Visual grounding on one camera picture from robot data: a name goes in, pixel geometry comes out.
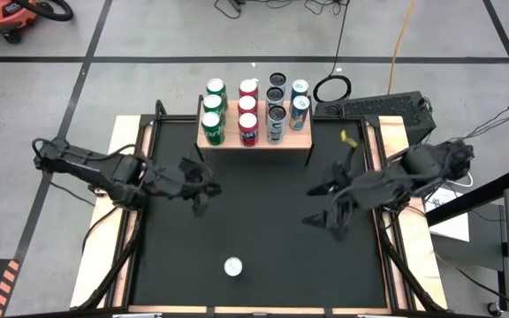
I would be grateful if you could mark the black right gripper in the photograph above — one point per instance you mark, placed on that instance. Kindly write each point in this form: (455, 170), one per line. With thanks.
(356, 192)

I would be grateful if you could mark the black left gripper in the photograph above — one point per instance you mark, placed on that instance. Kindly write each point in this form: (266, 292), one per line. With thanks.
(168, 181)

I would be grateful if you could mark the green Sprite can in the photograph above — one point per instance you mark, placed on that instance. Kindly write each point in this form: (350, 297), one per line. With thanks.
(213, 106)
(212, 128)
(215, 87)

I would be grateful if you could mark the red Fanta can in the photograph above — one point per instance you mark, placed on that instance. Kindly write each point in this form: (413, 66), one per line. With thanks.
(247, 104)
(248, 128)
(248, 88)

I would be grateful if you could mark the blue silver Red Bull can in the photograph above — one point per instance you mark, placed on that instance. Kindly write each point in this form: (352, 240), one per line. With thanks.
(299, 112)
(233, 267)
(299, 87)

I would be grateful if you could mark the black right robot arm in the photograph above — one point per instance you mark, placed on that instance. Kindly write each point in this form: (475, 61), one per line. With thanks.
(427, 168)

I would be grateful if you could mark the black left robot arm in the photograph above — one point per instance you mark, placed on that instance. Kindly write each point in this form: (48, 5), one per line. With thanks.
(104, 170)

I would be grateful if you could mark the wooden shelf with black legs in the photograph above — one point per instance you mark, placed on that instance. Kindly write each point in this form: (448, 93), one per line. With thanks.
(232, 141)

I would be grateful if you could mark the wooden side board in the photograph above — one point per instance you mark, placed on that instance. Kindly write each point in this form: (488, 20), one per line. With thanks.
(424, 265)
(100, 247)

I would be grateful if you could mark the white paper sheet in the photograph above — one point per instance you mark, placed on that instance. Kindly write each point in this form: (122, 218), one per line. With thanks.
(451, 229)

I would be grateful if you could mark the black desk support bar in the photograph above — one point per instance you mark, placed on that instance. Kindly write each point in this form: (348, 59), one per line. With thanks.
(497, 187)

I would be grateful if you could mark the caster wheel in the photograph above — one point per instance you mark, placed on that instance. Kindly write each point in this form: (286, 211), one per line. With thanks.
(495, 308)

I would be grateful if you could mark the orange shop vacuum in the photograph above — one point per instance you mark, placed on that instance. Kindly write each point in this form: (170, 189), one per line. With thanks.
(2, 17)

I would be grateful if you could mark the black aluminium table frame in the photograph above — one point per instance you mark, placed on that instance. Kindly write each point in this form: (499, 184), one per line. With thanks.
(383, 247)

